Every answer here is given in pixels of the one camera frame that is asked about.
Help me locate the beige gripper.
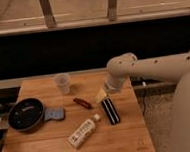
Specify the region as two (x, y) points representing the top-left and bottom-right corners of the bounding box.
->
(95, 88), (120, 125)

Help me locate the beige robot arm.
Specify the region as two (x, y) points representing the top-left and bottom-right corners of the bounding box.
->
(95, 51), (190, 152)

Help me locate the dark ceramic bowl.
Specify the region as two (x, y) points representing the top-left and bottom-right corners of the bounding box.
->
(8, 98), (45, 131)

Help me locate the white labelled bottle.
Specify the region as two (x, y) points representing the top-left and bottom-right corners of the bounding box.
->
(68, 113), (101, 149)

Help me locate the translucent plastic cup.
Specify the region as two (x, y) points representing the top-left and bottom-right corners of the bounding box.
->
(54, 73), (70, 94)

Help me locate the blue sponge cloth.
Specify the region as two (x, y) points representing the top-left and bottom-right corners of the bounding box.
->
(44, 108), (65, 121)

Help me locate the black floor cable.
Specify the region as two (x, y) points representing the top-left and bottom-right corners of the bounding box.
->
(136, 93), (150, 117)

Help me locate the right window frame post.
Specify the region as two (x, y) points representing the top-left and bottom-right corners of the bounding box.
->
(107, 0), (117, 21)

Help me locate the window frame post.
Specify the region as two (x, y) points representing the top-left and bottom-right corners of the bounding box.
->
(107, 0), (117, 21)
(39, 0), (56, 28)

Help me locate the left window frame post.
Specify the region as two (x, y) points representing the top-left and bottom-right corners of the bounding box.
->
(39, 0), (56, 28)

